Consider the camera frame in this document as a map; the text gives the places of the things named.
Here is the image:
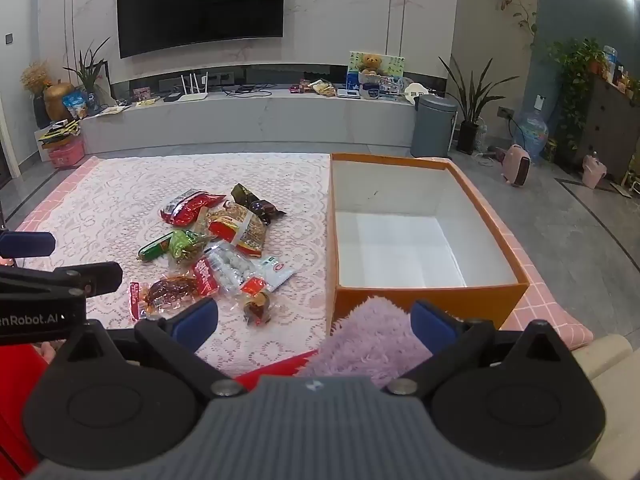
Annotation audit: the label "purple fluffy clothing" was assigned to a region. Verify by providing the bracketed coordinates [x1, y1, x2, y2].
[300, 296, 436, 391]

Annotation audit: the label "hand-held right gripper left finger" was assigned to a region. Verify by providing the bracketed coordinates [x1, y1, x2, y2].
[47, 296, 248, 400]

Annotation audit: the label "blue white box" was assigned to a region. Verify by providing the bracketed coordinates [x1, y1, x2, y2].
[346, 71, 381, 98]

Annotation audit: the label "blue water jug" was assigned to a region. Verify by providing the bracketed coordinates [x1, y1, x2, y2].
[515, 95, 550, 163]

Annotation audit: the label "white router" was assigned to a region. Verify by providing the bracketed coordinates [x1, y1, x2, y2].
[177, 73, 211, 102]

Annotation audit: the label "green printed picture board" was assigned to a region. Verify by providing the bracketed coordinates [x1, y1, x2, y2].
[348, 51, 405, 78]

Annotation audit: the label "pink storage box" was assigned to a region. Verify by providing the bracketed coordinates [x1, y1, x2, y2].
[47, 137, 86, 169]

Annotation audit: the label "gold vase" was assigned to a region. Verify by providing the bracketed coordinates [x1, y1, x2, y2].
[42, 80, 76, 122]

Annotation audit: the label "grey marble tv console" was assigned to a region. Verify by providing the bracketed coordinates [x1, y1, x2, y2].
[80, 91, 421, 156]

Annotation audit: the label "cream cushion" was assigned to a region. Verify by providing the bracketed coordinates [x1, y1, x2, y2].
[570, 332, 640, 461]

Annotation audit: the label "pile of assorted snack packets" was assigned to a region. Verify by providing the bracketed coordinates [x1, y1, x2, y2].
[289, 79, 337, 98]

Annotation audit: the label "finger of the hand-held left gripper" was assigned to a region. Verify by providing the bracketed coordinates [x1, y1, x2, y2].
[0, 231, 56, 266]
[0, 261, 123, 302]

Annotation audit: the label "orange cardboard box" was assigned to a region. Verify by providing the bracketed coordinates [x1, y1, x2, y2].
[327, 152, 531, 338]

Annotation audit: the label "dried flowers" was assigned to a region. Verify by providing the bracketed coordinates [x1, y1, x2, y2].
[20, 60, 53, 96]

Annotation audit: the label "small brown snack packet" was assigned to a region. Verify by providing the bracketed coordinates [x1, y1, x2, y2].
[239, 277, 275, 326]

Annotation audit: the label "dark green brown snack packet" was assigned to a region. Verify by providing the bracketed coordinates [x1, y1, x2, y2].
[230, 183, 287, 226]

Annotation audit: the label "trailing green plant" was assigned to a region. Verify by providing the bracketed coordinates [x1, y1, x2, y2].
[547, 37, 608, 151]

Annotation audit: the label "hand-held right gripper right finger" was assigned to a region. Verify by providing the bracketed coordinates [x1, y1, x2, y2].
[381, 300, 587, 397]

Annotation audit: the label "grey drawer cabinet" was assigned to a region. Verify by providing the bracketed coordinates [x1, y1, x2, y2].
[582, 77, 640, 181]

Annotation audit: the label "long leaf plant black pot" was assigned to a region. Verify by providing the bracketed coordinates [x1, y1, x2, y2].
[439, 55, 521, 156]

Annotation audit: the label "clear quail egg packet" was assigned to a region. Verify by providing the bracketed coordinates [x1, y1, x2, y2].
[205, 241, 261, 297]

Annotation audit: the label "pink bucket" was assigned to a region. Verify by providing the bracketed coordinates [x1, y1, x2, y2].
[582, 152, 608, 190]

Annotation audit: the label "white lace cloth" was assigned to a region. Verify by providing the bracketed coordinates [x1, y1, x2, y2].
[10, 152, 351, 381]

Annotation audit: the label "peanut packet with red label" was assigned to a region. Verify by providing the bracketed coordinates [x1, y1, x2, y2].
[197, 201, 271, 259]

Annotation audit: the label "white snack packet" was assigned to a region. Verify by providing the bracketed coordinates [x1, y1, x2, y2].
[247, 256, 296, 293]

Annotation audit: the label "brown meat packet red label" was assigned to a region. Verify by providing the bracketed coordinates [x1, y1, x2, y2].
[129, 274, 201, 322]

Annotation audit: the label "grey trash bin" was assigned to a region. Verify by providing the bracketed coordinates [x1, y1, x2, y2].
[411, 94, 458, 158]

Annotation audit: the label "green pickle packet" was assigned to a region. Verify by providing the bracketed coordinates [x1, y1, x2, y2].
[167, 229, 213, 265]

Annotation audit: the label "thin leaf potted plant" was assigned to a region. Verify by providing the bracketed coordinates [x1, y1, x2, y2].
[62, 37, 111, 106]

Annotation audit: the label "pink heater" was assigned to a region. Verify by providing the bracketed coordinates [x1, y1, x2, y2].
[501, 144, 533, 187]

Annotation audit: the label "blue snack bag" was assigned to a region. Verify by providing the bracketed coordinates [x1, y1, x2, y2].
[62, 91, 90, 120]

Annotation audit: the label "black wall television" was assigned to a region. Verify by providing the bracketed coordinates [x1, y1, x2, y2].
[116, 0, 286, 59]

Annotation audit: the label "yellow black packets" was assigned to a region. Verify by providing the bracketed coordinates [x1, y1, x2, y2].
[37, 121, 82, 148]

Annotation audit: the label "brown teddy bear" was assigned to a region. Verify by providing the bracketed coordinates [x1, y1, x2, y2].
[359, 53, 385, 77]

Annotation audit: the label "black cables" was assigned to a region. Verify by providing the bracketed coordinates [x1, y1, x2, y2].
[222, 84, 273, 97]

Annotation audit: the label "green sausage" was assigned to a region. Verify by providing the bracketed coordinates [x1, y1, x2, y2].
[138, 232, 176, 262]

